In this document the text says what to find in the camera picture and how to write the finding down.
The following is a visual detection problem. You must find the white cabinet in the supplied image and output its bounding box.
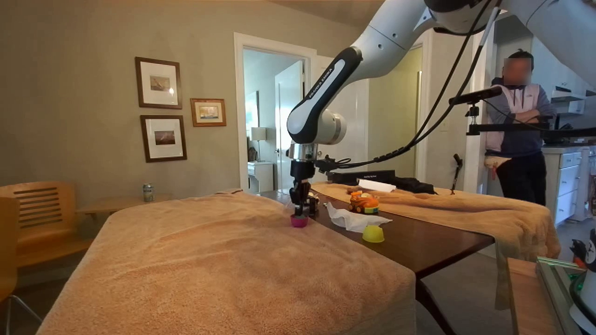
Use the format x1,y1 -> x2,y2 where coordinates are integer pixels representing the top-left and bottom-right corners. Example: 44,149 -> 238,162
538,143 -> 596,227

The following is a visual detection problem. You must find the crumpled white cloth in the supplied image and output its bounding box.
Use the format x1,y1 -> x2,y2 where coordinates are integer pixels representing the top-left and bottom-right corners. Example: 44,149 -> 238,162
322,201 -> 395,234

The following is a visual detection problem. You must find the black stick tool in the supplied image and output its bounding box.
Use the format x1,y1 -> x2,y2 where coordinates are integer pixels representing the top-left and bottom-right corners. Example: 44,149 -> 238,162
449,153 -> 465,193

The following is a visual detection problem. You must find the plain light wooden chair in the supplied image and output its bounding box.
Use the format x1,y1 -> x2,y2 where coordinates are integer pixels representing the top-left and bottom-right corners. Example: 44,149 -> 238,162
0,193 -> 41,335

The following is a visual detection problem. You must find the standing person in vest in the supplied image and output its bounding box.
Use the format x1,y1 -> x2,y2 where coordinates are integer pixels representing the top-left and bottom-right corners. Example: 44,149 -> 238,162
482,48 -> 557,206

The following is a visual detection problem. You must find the yellow green ball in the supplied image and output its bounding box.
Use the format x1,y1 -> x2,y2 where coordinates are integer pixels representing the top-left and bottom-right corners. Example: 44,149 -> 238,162
361,223 -> 387,246

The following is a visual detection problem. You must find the white flat box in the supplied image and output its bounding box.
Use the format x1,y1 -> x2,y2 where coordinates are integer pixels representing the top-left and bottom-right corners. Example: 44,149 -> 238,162
355,177 -> 398,193

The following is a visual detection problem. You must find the dark framed picture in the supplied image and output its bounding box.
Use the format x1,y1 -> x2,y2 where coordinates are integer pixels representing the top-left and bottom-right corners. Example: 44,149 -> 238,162
134,56 -> 184,112
139,113 -> 188,164

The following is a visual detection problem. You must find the small brown framed picture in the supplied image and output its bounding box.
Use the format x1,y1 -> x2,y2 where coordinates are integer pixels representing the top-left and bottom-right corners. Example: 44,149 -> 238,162
190,97 -> 227,128

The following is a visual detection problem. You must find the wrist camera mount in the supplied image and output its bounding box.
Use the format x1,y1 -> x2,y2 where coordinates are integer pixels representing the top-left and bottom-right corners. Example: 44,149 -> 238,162
313,154 -> 352,175

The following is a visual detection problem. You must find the camera stand with black boom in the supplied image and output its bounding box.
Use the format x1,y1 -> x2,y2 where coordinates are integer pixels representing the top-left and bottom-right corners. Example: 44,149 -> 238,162
447,84 -> 596,195

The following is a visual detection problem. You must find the flat black box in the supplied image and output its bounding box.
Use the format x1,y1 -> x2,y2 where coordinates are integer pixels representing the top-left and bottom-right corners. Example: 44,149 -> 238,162
324,167 -> 437,195

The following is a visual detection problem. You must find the black and white device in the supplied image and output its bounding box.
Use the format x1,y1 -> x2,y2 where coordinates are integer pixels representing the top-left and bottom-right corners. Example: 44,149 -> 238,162
566,227 -> 596,335

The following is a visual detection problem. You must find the dark wooden table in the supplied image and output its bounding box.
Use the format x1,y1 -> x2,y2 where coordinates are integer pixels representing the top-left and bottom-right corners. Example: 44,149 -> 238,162
309,180 -> 562,313

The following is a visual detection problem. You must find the orange toy truck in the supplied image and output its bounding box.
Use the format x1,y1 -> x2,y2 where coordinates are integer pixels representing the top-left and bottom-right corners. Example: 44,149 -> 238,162
346,188 -> 381,216

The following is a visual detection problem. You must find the wooden chair with slatted back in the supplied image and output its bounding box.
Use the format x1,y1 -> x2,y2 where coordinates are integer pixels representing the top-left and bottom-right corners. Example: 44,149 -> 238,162
0,180 -> 93,270

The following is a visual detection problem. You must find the large tan towel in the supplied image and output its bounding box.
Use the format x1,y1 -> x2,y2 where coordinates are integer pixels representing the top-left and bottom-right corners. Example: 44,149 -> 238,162
35,190 -> 417,335

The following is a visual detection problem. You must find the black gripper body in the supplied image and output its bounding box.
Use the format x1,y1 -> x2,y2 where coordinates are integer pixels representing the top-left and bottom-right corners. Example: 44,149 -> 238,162
288,158 -> 316,203

